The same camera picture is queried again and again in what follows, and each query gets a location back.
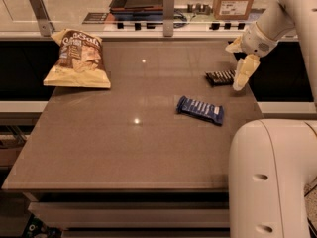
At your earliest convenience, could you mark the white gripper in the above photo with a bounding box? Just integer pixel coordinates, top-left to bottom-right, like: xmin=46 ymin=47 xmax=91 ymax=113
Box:
xmin=225 ymin=23 xmax=277 ymax=91

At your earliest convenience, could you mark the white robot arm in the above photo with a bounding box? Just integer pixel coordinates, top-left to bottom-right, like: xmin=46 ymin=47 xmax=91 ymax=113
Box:
xmin=227 ymin=0 xmax=317 ymax=238

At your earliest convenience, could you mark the black chocolate rxbar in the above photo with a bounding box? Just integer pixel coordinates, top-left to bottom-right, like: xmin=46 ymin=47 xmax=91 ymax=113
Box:
xmin=205 ymin=69 xmax=235 ymax=86

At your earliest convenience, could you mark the blue rxbar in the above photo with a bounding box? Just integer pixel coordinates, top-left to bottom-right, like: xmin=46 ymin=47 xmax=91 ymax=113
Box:
xmin=176 ymin=96 xmax=224 ymax=126

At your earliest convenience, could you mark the brown chip bag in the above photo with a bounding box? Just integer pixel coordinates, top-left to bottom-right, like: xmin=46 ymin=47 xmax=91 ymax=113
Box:
xmin=44 ymin=29 xmax=111 ymax=89

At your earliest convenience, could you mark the cardboard box with label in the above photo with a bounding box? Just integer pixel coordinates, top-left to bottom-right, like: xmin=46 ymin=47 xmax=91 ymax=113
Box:
xmin=212 ymin=0 xmax=254 ymax=20

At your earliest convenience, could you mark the grey table drawer unit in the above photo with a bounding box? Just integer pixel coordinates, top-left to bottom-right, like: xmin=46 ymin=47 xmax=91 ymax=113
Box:
xmin=25 ymin=189 xmax=229 ymax=232

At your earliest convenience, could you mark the grey metal bracket centre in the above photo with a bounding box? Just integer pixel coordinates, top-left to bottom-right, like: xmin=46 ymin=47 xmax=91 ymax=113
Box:
xmin=163 ymin=0 xmax=174 ymax=37

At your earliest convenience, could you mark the grey metal bracket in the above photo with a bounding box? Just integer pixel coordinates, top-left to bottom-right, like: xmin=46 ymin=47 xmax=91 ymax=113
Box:
xmin=163 ymin=0 xmax=174 ymax=37
xmin=29 ymin=0 xmax=54 ymax=37

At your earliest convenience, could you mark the black power cable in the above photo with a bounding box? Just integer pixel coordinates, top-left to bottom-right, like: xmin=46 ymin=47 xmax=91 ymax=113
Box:
xmin=305 ymin=181 xmax=317 ymax=238

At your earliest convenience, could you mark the grey metal bracket left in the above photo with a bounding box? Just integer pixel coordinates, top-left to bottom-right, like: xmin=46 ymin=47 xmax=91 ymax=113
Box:
xmin=29 ymin=0 xmax=54 ymax=37

